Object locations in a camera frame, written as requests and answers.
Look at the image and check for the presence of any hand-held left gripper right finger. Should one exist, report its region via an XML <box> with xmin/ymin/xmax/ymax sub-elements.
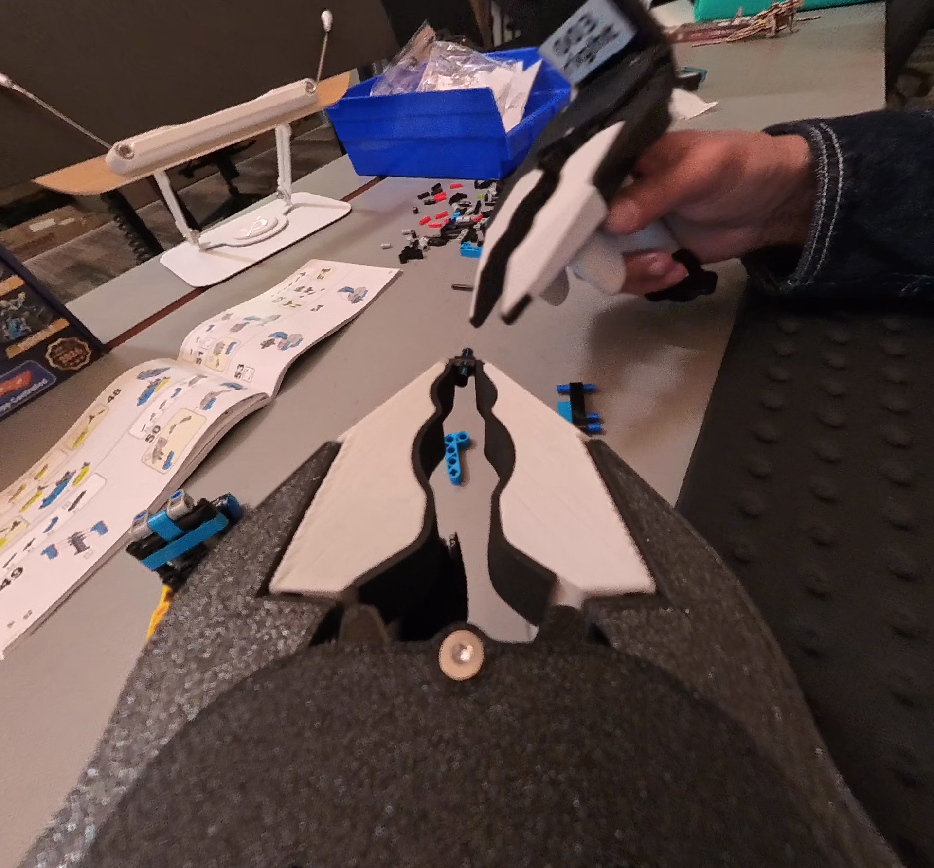
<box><xmin>467</xmin><ymin>359</ymin><xmax>654</xmax><ymax>641</ymax></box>

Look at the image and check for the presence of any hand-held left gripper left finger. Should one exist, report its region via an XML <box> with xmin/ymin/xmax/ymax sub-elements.
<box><xmin>266</xmin><ymin>359</ymin><xmax>448</xmax><ymax>624</ymax></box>

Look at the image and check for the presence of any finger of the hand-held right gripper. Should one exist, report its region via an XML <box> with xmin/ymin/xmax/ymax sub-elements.
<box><xmin>469</xmin><ymin>164</ymin><xmax>559</xmax><ymax>329</ymax></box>
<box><xmin>500</xmin><ymin>120</ymin><xmax>629</xmax><ymax>323</ymax></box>

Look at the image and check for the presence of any blue L-shaped brick beam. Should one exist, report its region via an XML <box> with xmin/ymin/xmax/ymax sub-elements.
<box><xmin>442</xmin><ymin>432</ymin><xmax>472</xmax><ymax>487</ymax></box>

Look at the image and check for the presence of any person's right forearm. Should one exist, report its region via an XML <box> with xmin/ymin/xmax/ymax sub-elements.
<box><xmin>744</xmin><ymin>109</ymin><xmax>934</xmax><ymax>300</ymax></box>

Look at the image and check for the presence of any grey desk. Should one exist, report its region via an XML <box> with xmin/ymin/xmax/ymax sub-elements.
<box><xmin>0</xmin><ymin>0</ymin><xmax>887</xmax><ymax>868</ymax></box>

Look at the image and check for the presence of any person's right hand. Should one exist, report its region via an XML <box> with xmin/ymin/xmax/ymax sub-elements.
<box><xmin>606</xmin><ymin>128</ymin><xmax>820</xmax><ymax>296</ymax></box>

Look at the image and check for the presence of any pile of small brick pieces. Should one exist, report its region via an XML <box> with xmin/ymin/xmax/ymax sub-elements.
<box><xmin>379</xmin><ymin>181</ymin><xmax>506</xmax><ymax>265</ymax></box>

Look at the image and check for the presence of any crumpled white paper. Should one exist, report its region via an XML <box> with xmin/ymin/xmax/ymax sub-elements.
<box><xmin>670</xmin><ymin>88</ymin><xmax>720</xmax><ymax>122</ymax></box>

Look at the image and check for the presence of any blue storage bin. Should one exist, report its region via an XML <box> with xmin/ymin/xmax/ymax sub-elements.
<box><xmin>326</xmin><ymin>47</ymin><xmax>572</xmax><ymax>180</ymax></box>

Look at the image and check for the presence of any brown wooden model kit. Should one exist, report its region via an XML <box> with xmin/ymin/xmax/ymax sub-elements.
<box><xmin>671</xmin><ymin>0</ymin><xmax>820</xmax><ymax>46</ymax></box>

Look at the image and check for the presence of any clear plastic bag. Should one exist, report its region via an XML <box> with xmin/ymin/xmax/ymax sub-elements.
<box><xmin>371</xmin><ymin>22</ymin><xmax>544</xmax><ymax>134</ymax></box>

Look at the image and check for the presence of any blue yellow toy vehicle assembly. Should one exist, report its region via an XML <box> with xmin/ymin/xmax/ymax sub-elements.
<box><xmin>126</xmin><ymin>489</ymin><xmax>245</xmax><ymax>639</ymax></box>

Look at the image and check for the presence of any open instruction booklet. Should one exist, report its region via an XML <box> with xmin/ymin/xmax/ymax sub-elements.
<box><xmin>0</xmin><ymin>259</ymin><xmax>402</xmax><ymax>659</ymax></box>

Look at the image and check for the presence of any black perforated panel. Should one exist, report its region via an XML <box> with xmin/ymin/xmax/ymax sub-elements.
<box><xmin>675</xmin><ymin>284</ymin><xmax>934</xmax><ymax>868</ymax></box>

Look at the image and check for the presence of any dark blue toy kit box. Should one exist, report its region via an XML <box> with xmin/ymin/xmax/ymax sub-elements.
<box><xmin>0</xmin><ymin>244</ymin><xmax>105</xmax><ymax>423</ymax></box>

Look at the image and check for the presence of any tan wooden board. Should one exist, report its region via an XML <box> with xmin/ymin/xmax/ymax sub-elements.
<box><xmin>33</xmin><ymin>69</ymin><xmax>353</xmax><ymax>198</ymax></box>

